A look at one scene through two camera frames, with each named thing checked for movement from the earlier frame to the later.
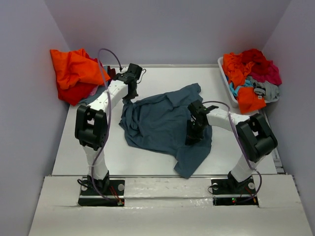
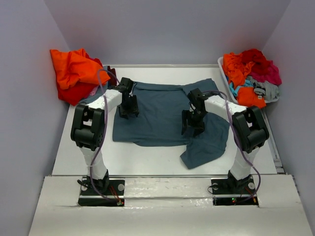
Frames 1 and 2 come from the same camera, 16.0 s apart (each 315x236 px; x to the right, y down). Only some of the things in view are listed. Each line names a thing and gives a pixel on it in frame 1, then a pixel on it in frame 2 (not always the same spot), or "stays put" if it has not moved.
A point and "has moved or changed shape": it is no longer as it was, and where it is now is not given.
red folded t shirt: x=76 y=93 stays put
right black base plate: x=227 y=193 stays put
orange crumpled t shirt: x=236 y=70 stays put
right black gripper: x=195 y=137 -> x=199 y=127
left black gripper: x=131 y=96 -> x=132 y=110
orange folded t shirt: x=74 y=67 stays put
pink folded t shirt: x=94 y=91 stays put
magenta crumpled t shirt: x=272 y=75 stays put
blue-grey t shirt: x=161 y=123 has moved or changed shape
